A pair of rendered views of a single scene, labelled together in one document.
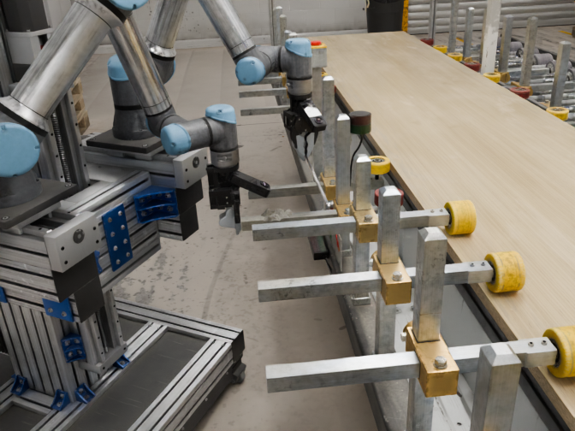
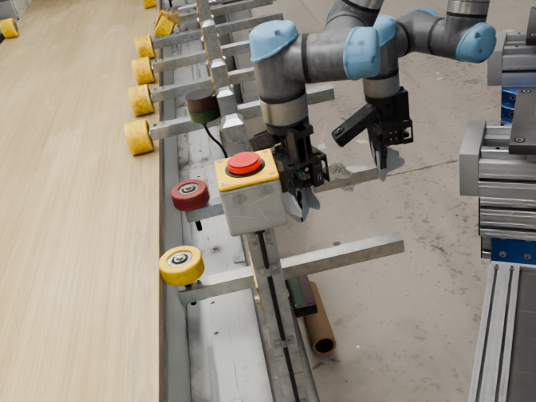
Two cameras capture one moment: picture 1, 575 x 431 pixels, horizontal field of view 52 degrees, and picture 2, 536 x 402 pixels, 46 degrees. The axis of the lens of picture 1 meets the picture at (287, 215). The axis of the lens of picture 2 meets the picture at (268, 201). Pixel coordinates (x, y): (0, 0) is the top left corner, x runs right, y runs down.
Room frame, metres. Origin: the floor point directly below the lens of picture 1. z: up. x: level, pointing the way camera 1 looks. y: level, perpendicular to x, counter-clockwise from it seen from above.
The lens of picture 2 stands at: (2.68, -0.08, 1.57)
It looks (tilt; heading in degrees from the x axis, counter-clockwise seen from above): 32 degrees down; 182
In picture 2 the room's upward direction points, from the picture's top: 12 degrees counter-clockwise
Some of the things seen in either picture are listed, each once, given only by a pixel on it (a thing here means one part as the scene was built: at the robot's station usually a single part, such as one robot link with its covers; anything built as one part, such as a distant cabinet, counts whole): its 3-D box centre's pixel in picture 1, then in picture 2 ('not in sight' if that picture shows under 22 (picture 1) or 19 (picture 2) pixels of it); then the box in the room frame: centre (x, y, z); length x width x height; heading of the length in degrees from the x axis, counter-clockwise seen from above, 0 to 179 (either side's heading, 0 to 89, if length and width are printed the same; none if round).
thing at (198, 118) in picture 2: (359, 126); (204, 111); (1.53, -0.21, 1.09); 0.06 x 0.06 x 0.02
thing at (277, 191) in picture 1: (316, 188); (291, 268); (1.73, -0.10, 0.83); 0.43 x 0.03 x 0.04; 94
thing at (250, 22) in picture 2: not in sight; (213, 30); (0.49, -0.22, 0.95); 0.50 x 0.04 x 0.04; 94
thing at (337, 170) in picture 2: (275, 212); (332, 169); (1.47, 0.03, 0.87); 0.09 x 0.07 x 0.02; 94
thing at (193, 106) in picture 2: (359, 117); (201, 100); (1.53, -0.21, 1.11); 0.06 x 0.06 x 0.02
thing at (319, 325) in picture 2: not in sight; (314, 316); (1.02, -0.06, 0.04); 0.30 x 0.08 x 0.08; 4
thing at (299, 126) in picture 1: (299, 111); (294, 152); (1.75, -0.05, 1.08); 0.09 x 0.08 x 0.12; 24
